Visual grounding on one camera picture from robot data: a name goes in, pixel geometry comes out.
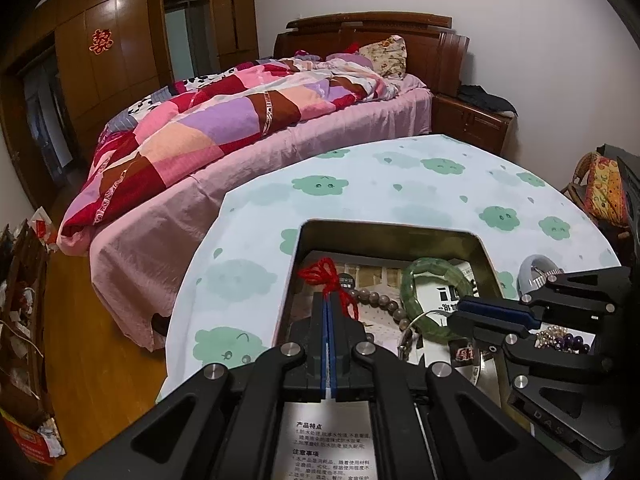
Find purple bead bracelet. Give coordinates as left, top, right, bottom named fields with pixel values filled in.
left=534, top=326, right=597, bottom=354

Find patchwork quilt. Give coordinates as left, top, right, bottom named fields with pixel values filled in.
left=57, top=56, right=402, bottom=256

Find wicker chair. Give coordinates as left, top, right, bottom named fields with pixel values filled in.
left=559, top=152, right=637, bottom=257

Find wooden nightstand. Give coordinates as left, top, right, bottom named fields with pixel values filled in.
left=430, top=90, right=518, bottom=157

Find metal tin lid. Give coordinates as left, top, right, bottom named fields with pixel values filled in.
left=450, top=329, right=597, bottom=412

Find red cardboard box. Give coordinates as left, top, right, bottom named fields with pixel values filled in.
left=0, top=406, right=67, bottom=467

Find floral chair cushion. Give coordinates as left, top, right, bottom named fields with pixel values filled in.
left=582, top=152, right=629, bottom=229

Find bed with pink sheet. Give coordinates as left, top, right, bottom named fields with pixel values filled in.
left=57, top=72, right=434, bottom=353

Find red cord bracelet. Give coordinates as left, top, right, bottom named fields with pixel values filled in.
left=298, top=257, right=362, bottom=322

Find white instruction leaflet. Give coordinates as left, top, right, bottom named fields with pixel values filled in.
left=284, top=402, right=374, bottom=480

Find red white paper bag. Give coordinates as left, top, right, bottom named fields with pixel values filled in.
left=30, top=206, right=59, bottom=252

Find green jade bangle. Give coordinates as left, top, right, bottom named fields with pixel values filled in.
left=400, top=257, right=482, bottom=342

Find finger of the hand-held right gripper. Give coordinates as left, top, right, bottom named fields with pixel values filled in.
left=447, top=312, right=613, bottom=391
left=457, top=266, right=633, bottom=329

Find dark clothing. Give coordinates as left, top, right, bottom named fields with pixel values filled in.
left=456, top=83, right=517, bottom=114

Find red paper-cut decoration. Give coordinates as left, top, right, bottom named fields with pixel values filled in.
left=88, top=28, right=114, bottom=56

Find printed paper liner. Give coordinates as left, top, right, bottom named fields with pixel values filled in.
left=292, top=250, right=482, bottom=361

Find red black small packet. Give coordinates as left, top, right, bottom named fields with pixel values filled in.
left=449, top=341, right=477, bottom=367

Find grey-brown bead bracelet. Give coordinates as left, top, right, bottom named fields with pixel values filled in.
left=337, top=285, right=426, bottom=356

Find green cloud print tablecloth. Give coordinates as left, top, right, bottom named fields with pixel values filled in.
left=155, top=133, right=623, bottom=480

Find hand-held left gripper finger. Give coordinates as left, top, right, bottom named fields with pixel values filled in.
left=327, top=296, right=556, bottom=480
left=62, top=295, right=329, bottom=480

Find thin silver bangle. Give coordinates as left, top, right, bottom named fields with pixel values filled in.
left=396, top=309, right=453, bottom=361

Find pale grey jade bangle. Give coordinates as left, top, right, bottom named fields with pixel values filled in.
left=517, top=254, right=562, bottom=297

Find wooden low cabinet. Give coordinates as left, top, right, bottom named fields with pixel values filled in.
left=0, top=220, right=66, bottom=466

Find floral pillow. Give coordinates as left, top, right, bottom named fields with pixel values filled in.
left=357, top=35, right=409, bottom=81

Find wooden headboard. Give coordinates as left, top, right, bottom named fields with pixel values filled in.
left=272, top=10, right=471, bottom=99

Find wooden wardrobe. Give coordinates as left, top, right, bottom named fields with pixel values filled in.
left=0, top=0, right=262, bottom=211

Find metal tin box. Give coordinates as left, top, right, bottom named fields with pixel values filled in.
left=272, top=218, right=506, bottom=361

